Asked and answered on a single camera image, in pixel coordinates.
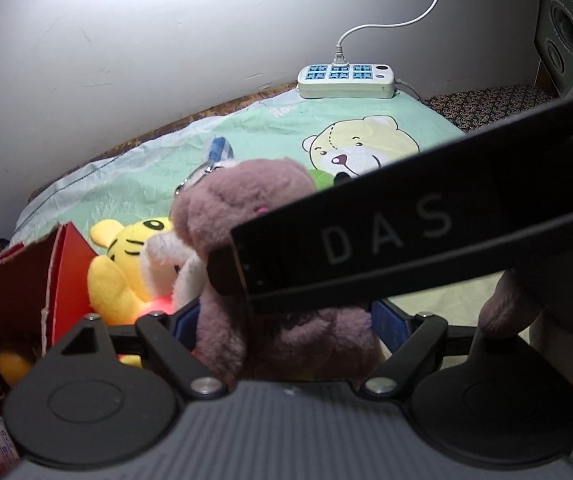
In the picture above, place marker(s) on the yellow orange plush toy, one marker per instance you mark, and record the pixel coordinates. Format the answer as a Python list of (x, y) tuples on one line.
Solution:
[(14, 367)]

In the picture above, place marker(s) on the white blue power strip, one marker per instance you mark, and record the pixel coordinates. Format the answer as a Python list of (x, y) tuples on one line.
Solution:
[(346, 87)]

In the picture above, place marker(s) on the small white bunny plush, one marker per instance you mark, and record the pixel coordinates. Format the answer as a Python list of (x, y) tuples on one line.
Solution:
[(266, 190)]

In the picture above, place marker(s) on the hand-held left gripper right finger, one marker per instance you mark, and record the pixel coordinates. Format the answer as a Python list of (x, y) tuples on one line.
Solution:
[(389, 327)]

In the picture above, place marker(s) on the red cardboard box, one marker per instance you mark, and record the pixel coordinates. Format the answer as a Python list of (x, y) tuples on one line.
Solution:
[(69, 280)]

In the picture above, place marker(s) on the large white bunny plush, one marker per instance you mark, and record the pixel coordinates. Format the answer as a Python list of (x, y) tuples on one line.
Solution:
[(171, 260)]

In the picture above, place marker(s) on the green bear printed blanket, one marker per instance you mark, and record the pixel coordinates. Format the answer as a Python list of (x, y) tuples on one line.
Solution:
[(141, 170)]

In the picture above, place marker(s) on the yellow tiger plush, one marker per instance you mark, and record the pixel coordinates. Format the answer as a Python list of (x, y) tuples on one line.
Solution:
[(116, 285)]

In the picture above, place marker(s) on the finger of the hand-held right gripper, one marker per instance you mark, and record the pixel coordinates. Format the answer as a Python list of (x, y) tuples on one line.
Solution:
[(224, 272)]

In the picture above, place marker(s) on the person's right hand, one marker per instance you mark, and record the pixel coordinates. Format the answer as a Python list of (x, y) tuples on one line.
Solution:
[(503, 305)]

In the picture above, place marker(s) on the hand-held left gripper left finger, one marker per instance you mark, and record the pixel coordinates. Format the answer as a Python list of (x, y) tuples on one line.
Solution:
[(185, 322)]

